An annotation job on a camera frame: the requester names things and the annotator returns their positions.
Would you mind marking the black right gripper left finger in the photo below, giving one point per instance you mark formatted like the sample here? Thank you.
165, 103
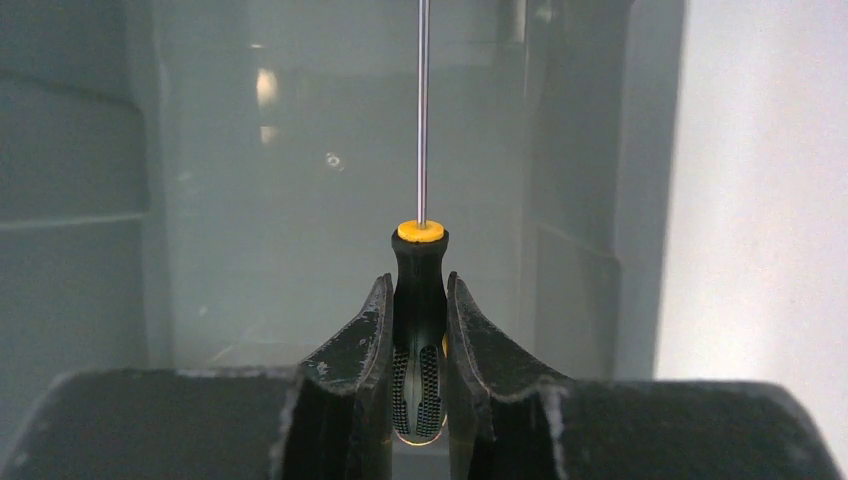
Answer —
336, 419

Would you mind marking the black yellow screwdriver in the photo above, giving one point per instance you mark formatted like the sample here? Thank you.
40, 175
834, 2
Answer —
420, 304

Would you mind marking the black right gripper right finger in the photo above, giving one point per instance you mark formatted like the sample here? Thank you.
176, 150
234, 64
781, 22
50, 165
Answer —
498, 426

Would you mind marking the grey plastic storage bin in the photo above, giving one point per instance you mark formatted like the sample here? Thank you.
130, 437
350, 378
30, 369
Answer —
213, 184

